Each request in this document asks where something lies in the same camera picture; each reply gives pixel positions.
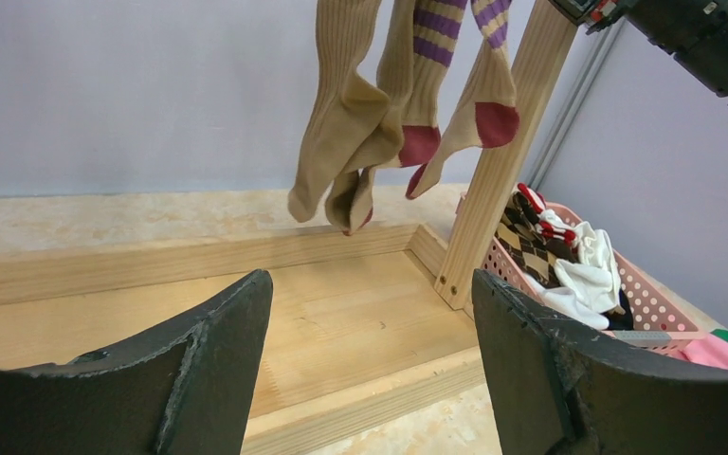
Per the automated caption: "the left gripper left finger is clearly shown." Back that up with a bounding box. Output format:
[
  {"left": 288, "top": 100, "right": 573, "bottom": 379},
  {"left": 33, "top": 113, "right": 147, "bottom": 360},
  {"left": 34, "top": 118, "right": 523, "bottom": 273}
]
[{"left": 0, "top": 269, "right": 273, "bottom": 454}]

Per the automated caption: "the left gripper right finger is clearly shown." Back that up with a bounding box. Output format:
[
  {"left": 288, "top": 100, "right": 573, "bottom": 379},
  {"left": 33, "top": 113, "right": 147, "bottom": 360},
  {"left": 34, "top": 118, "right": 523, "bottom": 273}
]
[{"left": 471, "top": 269, "right": 728, "bottom": 454}]

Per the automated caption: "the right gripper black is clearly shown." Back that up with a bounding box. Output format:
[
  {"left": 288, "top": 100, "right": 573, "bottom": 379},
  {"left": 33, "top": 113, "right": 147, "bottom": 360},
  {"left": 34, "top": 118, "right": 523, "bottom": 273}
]
[{"left": 549, "top": 0, "right": 638, "bottom": 34}]

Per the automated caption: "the purple striped tan sock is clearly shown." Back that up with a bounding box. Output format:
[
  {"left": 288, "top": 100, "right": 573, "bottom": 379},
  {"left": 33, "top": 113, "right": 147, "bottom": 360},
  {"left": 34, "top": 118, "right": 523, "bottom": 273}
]
[{"left": 406, "top": 1, "right": 519, "bottom": 199}]

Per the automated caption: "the purple striped sock maroon cuff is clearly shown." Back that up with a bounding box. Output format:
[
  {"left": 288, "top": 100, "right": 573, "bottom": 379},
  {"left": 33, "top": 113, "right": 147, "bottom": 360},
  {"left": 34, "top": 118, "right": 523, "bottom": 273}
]
[{"left": 377, "top": 1, "right": 467, "bottom": 169}]

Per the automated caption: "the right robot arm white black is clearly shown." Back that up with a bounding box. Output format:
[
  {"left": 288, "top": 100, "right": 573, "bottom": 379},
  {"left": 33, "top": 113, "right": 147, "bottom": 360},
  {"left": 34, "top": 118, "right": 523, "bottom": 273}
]
[{"left": 551, "top": 0, "right": 728, "bottom": 98}]

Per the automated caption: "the brown argyle sock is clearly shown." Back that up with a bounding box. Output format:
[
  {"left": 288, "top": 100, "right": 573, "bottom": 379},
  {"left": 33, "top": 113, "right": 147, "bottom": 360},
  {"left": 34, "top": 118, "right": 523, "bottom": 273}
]
[{"left": 497, "top": 191, "right": 577, "bottom": 288}]

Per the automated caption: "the pink cloth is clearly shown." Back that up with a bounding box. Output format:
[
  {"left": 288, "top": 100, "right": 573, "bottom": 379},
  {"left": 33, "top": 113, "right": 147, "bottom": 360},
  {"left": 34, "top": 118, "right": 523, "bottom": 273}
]
[{"left": 676, "top": 335, "right": 728, "bottom": 370}]

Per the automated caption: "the wooden clothes rack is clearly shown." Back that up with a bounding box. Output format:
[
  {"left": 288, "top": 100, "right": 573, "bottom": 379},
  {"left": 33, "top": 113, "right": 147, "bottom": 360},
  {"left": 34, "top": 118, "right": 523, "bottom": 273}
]
[{"left": 0, "top": 1, "right": 576, "bottom": 454}]

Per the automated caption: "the red white striped sock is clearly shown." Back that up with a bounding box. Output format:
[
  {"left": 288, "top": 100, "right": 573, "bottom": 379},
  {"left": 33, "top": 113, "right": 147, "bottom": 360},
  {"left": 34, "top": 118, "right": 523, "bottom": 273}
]
[{"left": 516, "top": 183, "right": 577, "bottom": 248}]

